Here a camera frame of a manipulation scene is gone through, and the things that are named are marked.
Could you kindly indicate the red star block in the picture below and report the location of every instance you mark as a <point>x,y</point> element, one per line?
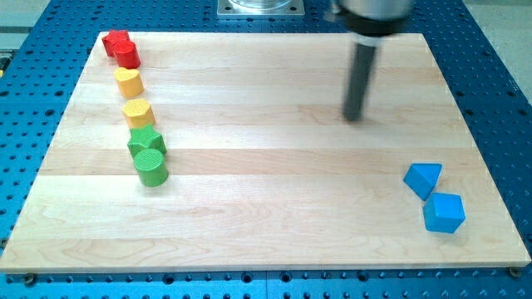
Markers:
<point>111,38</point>

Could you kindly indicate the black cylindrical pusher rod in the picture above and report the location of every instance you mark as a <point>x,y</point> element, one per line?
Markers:
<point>360,74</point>

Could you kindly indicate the green star block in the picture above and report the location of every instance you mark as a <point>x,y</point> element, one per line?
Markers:
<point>145,138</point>

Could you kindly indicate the yellow heart block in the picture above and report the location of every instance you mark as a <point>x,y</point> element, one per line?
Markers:
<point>129,82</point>

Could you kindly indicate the blue triangle block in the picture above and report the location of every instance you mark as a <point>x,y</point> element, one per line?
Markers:
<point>422,178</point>

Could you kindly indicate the blue cube block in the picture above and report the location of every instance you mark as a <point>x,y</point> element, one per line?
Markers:
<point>443,213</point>

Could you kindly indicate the wooden board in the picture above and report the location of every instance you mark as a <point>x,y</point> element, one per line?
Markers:
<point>264,172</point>

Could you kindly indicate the green cylinder block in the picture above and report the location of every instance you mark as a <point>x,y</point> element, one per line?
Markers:
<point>150,166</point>

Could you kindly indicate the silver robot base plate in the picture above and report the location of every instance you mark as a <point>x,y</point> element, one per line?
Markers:
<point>261,8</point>

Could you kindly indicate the yellow hexagon block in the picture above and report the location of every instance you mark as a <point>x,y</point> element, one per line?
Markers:
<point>138,113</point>

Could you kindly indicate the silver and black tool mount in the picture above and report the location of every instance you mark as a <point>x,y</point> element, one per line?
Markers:
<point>372,20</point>

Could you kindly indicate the red cylinder block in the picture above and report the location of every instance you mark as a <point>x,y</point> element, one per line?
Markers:
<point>126,54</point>

